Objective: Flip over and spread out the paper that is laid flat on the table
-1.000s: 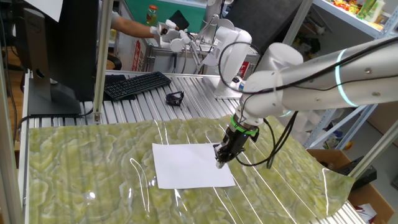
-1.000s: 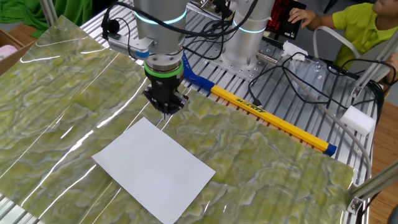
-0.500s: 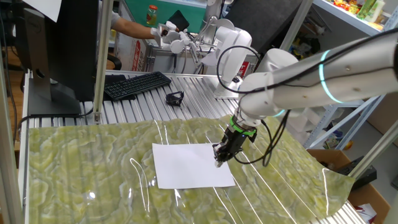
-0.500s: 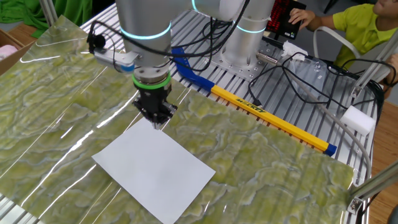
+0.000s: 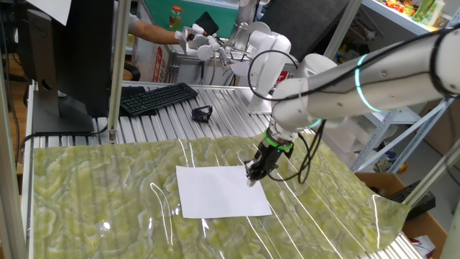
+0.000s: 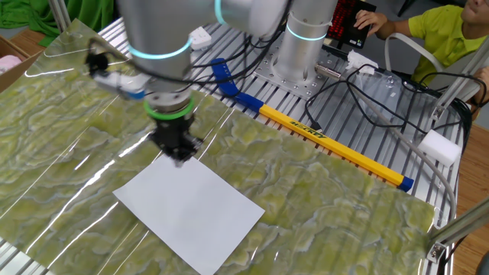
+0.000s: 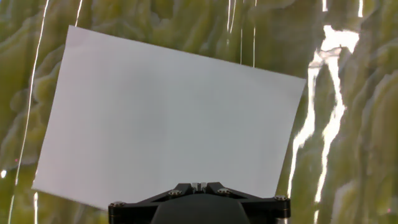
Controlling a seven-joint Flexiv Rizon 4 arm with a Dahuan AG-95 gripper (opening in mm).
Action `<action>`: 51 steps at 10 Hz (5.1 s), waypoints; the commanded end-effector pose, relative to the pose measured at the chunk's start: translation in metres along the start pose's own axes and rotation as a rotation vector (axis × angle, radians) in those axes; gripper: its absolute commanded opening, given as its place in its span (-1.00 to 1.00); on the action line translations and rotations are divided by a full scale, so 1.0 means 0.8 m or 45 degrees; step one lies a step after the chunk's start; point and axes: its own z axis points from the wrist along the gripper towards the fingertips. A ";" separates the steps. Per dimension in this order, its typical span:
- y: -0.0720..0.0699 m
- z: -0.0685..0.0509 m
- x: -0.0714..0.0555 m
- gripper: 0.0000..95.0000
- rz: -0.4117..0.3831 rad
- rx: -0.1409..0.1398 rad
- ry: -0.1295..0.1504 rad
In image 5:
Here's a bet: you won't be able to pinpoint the black computer monitor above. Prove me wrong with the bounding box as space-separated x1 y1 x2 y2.
17 0 116 135

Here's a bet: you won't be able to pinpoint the white handheld control device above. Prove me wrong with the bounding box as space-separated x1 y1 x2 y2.
175 23 234 68

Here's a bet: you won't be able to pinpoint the bottle with orange cap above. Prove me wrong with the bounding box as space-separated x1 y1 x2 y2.
168 4 183 30

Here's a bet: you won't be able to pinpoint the black office chair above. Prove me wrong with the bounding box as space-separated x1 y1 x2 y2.
124 61 142 82

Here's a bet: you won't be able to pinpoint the green backdrop board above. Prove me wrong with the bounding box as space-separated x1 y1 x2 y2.
143 0 249 39

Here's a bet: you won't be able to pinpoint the small black holder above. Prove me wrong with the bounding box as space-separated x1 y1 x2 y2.
190 104 213 124

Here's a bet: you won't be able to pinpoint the black device in box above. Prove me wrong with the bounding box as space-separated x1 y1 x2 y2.
387 179 436 221

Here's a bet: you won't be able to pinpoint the black computer keyboard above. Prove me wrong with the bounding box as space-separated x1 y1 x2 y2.
119 82 199 117

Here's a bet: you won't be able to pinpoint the pale plastic bottle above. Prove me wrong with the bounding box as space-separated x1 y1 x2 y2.
423 0 446 27

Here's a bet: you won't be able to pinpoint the forearm with grey sleeve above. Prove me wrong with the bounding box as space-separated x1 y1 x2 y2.
127 14 180 46

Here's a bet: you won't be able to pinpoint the white box with red print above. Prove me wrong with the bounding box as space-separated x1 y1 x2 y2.
132 35 170 83

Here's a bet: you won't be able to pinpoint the white metal shelf rack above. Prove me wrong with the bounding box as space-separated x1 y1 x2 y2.
323 0 460 173

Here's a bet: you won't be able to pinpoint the dark grey panel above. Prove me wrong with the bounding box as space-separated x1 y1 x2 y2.
258 0 351 62

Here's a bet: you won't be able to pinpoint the aluminium frame post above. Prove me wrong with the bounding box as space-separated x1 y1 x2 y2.
401 138 460 208
106 0 132 144

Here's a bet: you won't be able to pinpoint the brown cardboard box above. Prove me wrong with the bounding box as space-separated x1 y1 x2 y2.
354 171 449 259

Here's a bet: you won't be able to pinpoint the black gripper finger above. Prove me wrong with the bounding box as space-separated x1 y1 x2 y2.
245 161 258 186
252 165 278 186

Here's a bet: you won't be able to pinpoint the white paper sheet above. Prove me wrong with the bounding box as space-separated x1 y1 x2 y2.
175 165 273 219

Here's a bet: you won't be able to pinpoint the white sheet on monitor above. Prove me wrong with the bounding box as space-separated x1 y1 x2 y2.
24 0 73 27

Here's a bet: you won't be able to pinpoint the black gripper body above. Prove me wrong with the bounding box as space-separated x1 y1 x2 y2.
253 140 290 170

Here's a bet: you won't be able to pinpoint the aluminium background cart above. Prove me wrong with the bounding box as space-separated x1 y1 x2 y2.
167 48 252 86

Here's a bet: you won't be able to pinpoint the white red packet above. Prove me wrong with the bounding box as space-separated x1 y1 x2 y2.
409 235 438 258

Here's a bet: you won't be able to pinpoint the green plastic bottle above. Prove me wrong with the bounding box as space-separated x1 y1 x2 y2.
412 0 436 23

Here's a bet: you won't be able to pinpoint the black tablet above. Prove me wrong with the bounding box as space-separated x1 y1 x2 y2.
193 11 220 37

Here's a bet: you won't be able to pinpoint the green marble pattern mat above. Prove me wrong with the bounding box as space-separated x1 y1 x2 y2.
31 132 411 259

